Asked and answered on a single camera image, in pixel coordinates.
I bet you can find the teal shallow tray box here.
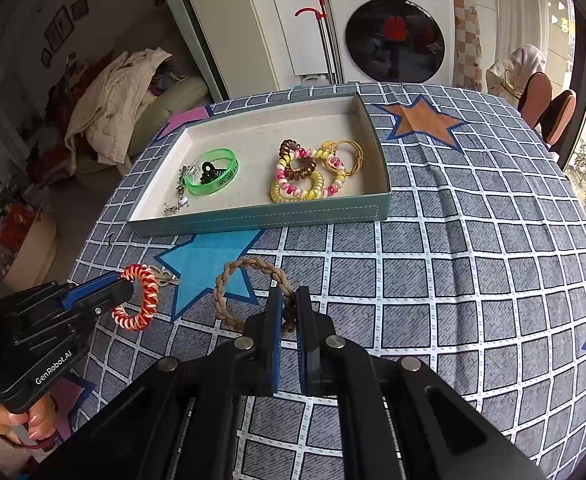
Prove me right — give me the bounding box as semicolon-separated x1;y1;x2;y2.
128;93;390;237

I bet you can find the silver chain hair clip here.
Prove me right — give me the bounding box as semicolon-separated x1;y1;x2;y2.
164;165;192;216

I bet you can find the red handled mop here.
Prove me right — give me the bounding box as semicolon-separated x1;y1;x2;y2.
294;0;337;84

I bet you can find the checkered tile panel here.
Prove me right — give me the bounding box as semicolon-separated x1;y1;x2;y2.
453;0;484;91

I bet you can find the gold cord bracelet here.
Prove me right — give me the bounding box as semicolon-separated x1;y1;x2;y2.
316;138;366;179

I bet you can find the orange red spiral hair tie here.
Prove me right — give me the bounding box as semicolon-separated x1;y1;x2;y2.
110;263;161;333

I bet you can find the brown braided hair band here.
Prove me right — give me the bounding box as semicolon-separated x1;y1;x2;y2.
212;256;296;333

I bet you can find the pink yellow spiral hair tie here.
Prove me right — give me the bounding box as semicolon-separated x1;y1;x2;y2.
272;146;348;200

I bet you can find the checked blue tablecloth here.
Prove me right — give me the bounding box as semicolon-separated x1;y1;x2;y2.
71;84;586;479

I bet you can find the cream cloth on chair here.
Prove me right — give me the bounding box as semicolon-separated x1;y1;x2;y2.
486;44;547;106

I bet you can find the green sofa armchair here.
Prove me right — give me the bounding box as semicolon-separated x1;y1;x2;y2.
75;77;212;198

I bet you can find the green translucent bangle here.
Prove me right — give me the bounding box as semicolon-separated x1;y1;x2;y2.
180;148;240;196

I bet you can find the white cabinet door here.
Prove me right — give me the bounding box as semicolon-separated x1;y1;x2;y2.
252;0;328;88

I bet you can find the white washing machine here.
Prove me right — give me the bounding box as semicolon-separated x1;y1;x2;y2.
326;0;454;86

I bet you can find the cream jacket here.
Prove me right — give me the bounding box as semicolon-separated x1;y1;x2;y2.
65;48;171;171

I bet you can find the brown chair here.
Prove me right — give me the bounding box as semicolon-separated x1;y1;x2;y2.
540;89;577;146
517;72;552;129

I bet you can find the black hair claw clip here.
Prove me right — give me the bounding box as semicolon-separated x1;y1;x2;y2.
200;160;224;184

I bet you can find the left hand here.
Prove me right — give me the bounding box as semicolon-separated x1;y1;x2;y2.
0;393;56;445

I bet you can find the brown metallic spiral hair tie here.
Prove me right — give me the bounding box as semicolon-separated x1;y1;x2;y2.
278;138;318;182

